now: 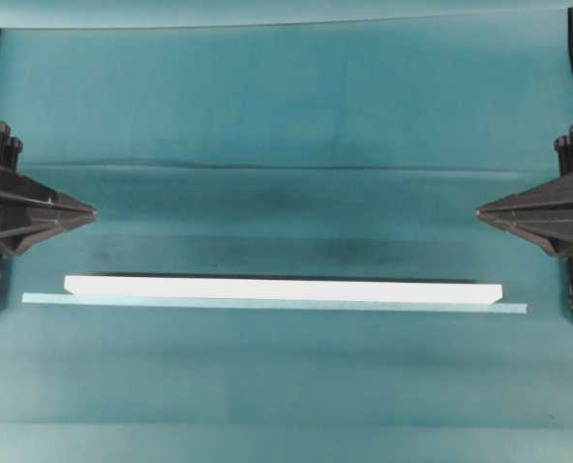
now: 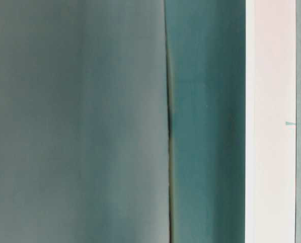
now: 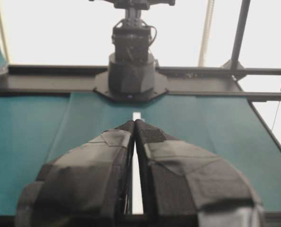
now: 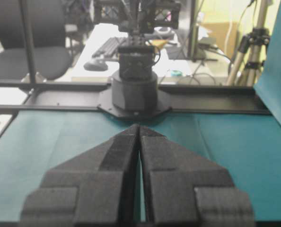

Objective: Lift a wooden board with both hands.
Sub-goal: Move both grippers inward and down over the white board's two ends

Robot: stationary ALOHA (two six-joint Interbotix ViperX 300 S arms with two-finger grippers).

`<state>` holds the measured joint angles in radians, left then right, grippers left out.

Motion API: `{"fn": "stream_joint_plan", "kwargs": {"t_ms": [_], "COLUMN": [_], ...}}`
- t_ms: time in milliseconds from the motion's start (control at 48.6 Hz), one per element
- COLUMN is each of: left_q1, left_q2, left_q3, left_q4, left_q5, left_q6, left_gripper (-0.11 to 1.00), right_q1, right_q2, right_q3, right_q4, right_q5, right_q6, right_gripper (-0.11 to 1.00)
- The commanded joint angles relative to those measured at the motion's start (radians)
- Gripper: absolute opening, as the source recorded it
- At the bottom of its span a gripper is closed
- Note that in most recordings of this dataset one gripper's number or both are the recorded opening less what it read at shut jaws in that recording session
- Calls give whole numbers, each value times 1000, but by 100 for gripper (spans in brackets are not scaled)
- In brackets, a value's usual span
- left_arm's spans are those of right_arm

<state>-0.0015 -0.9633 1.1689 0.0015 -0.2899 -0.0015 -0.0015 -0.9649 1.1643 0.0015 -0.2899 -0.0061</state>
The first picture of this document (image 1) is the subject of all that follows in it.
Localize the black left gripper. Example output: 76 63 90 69
0 122 96 256

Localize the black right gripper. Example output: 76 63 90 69
477 124 573 259

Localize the teal table cloth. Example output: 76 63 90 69
0 10 573 462

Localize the light blue tape strip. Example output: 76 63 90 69
21 292 528 314

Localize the long white wooden board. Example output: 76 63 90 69
64 275 504 305

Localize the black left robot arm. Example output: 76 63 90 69
0 122 96 286

